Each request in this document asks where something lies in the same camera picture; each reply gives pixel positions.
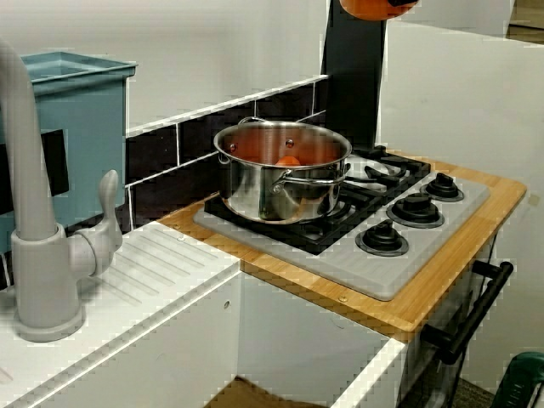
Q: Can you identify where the black tile backsplash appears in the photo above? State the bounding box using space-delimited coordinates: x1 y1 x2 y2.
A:
0 75 331 292

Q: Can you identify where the teal plastic bin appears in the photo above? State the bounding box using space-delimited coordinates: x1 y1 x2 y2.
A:
0 51 139 252

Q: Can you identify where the black burner grate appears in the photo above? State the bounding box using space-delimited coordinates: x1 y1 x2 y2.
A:
339 144 434 192
203 182 396 256

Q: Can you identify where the white oven front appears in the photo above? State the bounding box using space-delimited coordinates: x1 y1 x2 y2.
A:
399 237 507 408

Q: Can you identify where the black hood support post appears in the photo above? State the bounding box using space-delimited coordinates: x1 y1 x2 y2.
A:
319 0 388 150

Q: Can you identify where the black oven door handle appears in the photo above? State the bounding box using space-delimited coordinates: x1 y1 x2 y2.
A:
420 259 514 365

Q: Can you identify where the grey toy faucet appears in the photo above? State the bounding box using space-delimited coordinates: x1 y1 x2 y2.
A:
0 37 124 343

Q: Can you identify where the black stove knob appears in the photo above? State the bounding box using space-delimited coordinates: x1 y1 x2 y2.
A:
420 172 465 202
355 218 410 258
386 191 445 230

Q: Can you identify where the grey stove top panel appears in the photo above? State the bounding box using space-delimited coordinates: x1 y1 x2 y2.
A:
193 169 492 303

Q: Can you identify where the stainless steel pot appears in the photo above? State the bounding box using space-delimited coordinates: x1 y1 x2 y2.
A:
212 116 354 225

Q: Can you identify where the white sink counter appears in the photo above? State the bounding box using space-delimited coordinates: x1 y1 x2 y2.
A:
0 220 409 408

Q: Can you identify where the wooden countertop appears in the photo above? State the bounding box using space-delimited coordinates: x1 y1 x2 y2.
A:
159 150 528 335

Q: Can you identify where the green plastic object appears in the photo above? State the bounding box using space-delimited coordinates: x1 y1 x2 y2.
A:
496 351 544 408

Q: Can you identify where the orange plastic pot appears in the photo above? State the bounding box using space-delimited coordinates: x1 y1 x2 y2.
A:
338 0 420 22

